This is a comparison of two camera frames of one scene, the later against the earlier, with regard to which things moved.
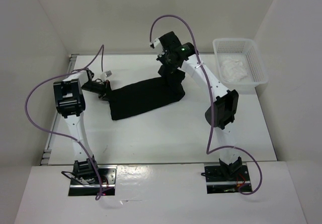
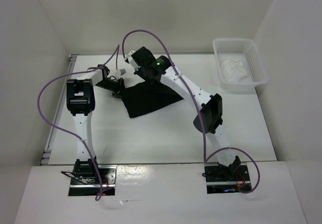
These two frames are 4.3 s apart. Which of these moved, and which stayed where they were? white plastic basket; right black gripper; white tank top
Moved: right black gripper
Stayed: white plastic basket; white tank top
